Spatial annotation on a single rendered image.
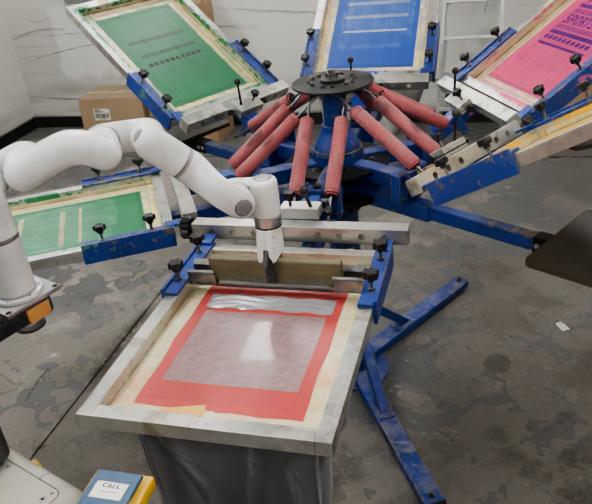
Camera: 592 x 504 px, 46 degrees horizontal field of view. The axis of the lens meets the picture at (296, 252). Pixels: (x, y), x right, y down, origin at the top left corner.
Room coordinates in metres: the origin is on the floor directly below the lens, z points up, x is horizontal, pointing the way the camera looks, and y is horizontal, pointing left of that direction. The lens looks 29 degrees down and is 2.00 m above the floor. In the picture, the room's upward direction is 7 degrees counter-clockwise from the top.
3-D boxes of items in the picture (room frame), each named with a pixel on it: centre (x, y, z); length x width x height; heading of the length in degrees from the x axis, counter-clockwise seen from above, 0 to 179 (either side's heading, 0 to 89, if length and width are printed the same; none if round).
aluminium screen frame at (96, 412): (1.51, 0.13, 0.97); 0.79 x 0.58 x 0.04; 162
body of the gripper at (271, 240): (1.70, 0.06, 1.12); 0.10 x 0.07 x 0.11; 162
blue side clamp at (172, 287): (1.82, 0.32, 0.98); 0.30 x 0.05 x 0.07; 162
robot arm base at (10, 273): (1.54, 0.71, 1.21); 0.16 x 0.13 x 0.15; 52
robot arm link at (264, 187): (1.70, 0.10, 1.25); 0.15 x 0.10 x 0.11; 104
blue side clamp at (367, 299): (1.65, -0.21, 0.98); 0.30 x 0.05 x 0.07; 162
